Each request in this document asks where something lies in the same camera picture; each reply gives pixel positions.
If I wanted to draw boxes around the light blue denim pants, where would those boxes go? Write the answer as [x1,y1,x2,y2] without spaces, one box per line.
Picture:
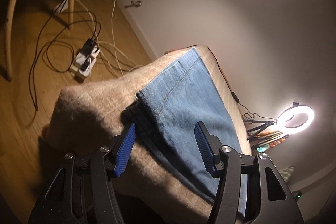
[122,46,251,223]

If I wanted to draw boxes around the folded silver black tripod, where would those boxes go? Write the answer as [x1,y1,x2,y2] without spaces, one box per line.
[250,131,289,152]

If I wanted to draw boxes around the beige plaid bed blanket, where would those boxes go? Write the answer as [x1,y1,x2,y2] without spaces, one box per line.
[41,44,253,224]

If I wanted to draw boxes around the orange braided fabric strip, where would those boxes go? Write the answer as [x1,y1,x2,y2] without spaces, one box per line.
[269,135,289,148]

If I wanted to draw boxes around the green white patterned pillow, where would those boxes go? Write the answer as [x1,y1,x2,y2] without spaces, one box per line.
[279,166,294,184]

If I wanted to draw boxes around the white power strip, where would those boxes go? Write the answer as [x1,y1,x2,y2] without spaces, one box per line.
[69,39,100,81]

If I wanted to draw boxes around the wooden chair leg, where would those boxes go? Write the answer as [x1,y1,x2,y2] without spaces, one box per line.
[4,0,17,82]

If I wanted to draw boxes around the black ring light cable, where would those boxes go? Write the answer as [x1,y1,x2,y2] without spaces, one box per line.
[207,47,277,125]

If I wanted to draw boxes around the black ring light tripod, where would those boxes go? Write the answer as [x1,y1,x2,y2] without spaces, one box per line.
[247,120,277,140]

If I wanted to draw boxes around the white lamp cable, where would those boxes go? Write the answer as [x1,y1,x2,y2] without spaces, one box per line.
[110,0,137,72]

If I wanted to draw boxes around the bright ring light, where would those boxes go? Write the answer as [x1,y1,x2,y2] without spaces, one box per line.
[276,103,315,135]

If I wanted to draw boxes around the black floor cable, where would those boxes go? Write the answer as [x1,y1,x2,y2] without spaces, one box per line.
[28,0,102,111]

